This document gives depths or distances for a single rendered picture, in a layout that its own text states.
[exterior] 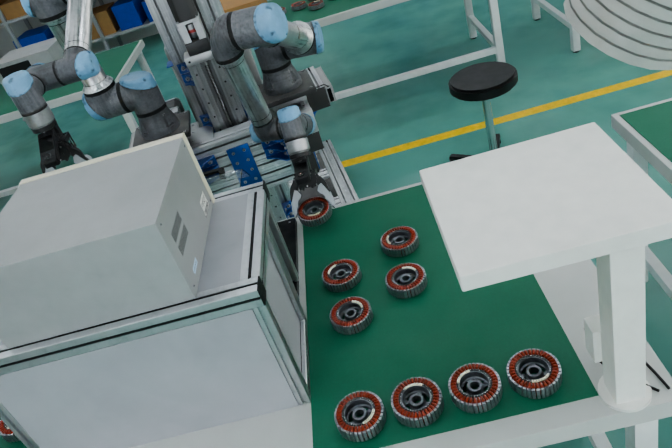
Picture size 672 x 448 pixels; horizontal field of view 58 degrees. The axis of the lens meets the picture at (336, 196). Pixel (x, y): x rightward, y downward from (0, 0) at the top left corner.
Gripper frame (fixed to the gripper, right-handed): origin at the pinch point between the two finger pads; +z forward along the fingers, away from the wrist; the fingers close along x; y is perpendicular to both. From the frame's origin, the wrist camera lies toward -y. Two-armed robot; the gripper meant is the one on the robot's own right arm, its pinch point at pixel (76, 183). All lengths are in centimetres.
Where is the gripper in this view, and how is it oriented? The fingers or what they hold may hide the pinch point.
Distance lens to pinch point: 200.8
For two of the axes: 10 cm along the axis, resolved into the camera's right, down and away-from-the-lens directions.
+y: -2.1, -4.9, 8.5
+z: 2.7, 8.0, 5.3
